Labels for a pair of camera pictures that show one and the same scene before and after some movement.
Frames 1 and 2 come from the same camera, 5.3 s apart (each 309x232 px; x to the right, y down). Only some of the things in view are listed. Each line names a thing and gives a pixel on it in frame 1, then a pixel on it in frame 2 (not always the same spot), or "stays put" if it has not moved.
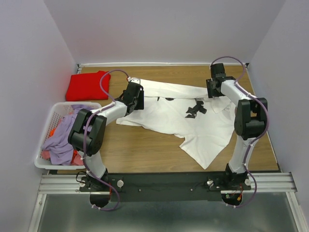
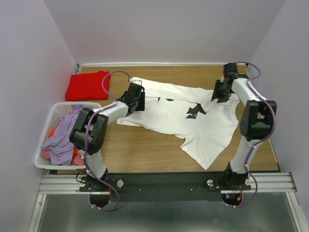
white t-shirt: (202, 123) stays put
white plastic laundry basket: (59, 110) stays put
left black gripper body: (139, 102) stays put
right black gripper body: (211, 92) -> (220, 93)
